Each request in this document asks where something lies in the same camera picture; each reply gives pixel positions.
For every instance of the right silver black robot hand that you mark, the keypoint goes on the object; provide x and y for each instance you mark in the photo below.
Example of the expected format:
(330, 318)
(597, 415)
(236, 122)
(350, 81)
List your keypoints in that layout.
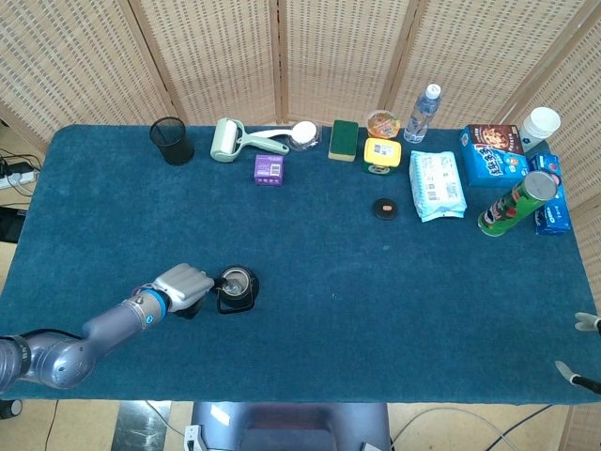
(589, 381)

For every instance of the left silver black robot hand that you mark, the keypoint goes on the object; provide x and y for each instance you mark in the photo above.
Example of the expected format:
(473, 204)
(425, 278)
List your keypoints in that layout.
(185, 286)

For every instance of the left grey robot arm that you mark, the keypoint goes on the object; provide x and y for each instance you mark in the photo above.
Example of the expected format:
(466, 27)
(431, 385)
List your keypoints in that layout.
(108, 324)

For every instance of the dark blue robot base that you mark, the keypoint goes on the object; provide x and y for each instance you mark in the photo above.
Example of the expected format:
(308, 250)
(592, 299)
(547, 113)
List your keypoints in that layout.
(291, 425)

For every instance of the black round lid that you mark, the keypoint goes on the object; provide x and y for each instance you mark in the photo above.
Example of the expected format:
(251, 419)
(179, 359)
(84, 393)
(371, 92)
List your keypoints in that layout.
(386, 209)

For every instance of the black mug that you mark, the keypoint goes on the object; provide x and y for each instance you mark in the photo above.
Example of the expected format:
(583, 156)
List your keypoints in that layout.
(246, 293)

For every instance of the black mesh pen holder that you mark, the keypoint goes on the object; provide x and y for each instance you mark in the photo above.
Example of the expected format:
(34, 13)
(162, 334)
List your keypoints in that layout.
(176, 145)

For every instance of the small purple box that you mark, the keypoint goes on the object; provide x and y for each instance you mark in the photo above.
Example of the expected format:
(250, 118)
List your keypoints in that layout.
(269, 170)

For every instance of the pale green lint roller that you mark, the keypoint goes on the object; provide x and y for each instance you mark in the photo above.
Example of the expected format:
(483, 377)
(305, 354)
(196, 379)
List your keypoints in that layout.
(225, 140)

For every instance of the blue table cloth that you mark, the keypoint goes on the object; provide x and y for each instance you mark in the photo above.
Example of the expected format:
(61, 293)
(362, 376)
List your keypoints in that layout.
(352, 291)

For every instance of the blue Oreo box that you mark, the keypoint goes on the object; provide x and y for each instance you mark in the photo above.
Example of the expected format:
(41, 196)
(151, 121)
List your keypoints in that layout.
(556, 216)

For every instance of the green chips can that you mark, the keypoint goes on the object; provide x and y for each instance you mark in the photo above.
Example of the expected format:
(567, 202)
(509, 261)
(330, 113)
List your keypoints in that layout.
(509, 206)

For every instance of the white power strip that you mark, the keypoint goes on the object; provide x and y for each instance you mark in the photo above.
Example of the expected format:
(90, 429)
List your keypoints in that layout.
(16, 179)

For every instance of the green yellow sponge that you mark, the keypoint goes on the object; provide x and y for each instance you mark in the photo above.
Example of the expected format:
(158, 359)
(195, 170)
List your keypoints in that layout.
(343, 140)

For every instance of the yellow box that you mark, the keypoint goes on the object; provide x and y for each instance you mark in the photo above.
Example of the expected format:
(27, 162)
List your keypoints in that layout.
(382, 151)

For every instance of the blue brown cookie box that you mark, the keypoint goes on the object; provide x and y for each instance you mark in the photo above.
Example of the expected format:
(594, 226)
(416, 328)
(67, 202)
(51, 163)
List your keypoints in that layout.
(493, 157)

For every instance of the light blue wet wipes pack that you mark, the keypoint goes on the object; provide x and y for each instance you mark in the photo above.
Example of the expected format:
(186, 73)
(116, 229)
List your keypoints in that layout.
(436, 185)

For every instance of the round candy jar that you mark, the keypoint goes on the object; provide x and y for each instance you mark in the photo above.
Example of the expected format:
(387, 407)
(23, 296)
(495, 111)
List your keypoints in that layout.
(384, 124)

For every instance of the bamboo folding screen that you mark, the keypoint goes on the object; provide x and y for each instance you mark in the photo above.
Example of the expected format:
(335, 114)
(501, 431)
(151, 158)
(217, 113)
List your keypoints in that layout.
(338, 56)

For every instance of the clear plastic water bottle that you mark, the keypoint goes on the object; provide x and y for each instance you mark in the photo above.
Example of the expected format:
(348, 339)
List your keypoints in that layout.
(420, 117)

